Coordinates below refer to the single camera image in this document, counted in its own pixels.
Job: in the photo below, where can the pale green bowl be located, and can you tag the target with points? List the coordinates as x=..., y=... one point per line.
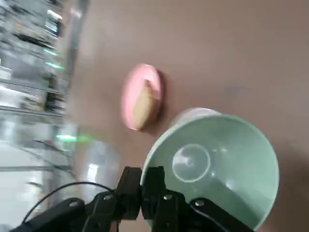
x=241, y=149

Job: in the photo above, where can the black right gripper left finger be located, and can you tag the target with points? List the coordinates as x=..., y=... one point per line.
x=128, y=193

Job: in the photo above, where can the brown bread slice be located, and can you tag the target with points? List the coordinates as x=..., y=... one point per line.
x=144, y=108

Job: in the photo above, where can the clear plastic container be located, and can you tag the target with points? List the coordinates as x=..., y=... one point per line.
x=101, y=164

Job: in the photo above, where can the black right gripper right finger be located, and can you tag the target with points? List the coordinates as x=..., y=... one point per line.
x=164, y=210

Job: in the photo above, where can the pink round plate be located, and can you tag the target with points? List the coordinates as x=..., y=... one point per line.
x=135, y=79

